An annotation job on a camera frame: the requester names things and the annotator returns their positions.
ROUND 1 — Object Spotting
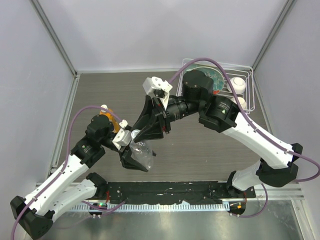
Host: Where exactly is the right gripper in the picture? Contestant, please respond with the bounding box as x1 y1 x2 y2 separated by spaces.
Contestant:
131 94 203 142

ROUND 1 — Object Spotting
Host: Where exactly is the clear plastic bottle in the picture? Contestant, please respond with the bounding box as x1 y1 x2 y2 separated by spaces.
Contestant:
129 138 154 171

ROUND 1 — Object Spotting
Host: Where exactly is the orange juice bottle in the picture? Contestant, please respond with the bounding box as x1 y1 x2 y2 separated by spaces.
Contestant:
99 108 120 133

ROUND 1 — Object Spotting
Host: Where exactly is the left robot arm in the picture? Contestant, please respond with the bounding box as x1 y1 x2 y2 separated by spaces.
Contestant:
10 114 155 240

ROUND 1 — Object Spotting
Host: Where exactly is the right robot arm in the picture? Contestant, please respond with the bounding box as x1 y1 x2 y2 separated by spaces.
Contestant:
133 69 303 198

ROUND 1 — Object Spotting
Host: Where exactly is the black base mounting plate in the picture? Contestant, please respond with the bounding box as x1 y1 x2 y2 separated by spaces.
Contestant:
89 181 256 205

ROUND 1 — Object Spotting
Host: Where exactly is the red and teal plate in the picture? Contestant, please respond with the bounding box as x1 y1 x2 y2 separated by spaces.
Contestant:
183 63 225 94

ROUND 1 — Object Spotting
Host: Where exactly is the lower white bowl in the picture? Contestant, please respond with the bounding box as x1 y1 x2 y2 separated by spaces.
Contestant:
231 96 247 110

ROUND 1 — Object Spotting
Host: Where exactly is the white bowl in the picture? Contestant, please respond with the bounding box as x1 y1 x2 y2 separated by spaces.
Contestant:
231 96 247 110
230 77 247 95

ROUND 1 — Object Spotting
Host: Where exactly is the upper white bowl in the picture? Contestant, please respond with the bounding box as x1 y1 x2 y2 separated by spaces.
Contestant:
230 77 247 95

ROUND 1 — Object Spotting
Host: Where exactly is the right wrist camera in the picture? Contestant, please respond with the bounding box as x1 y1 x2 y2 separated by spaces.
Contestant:
142 76 173 110

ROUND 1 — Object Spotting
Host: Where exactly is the slotted cable duct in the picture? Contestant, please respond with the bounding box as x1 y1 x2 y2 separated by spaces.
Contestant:
69 201 230 213

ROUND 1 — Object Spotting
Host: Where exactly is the white wire dish rack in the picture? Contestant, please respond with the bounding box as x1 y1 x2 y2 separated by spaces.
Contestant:
176 61 255 114

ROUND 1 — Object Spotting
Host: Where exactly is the aluminium frame rail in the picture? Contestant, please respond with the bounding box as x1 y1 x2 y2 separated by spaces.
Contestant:
254 184 306 201

